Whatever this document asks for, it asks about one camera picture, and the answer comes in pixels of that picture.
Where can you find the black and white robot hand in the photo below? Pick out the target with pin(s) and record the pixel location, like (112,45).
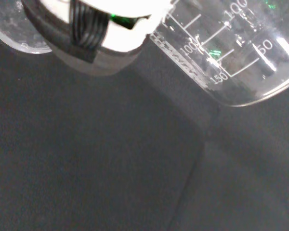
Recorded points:
(125,31)

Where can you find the clear graduated glass beaker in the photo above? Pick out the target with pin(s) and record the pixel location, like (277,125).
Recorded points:
(12,26)

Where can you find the black scalloped bench cloth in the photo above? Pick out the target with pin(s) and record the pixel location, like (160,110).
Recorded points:
(86,156)

